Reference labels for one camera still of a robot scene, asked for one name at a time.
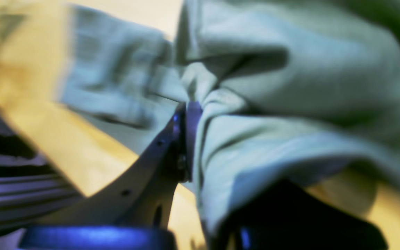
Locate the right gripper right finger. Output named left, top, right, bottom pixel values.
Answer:
left=186, top=101, right=388, bottom=250

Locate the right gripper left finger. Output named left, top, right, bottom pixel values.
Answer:
left=19, top=102, right=190, bottom=250

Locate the green T-shirt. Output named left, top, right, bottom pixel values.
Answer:
left=62, top=0, right=400, bottom=235

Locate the yellow tablecloth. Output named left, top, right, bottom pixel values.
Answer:
left=0, top=0, right=400, bottom=250

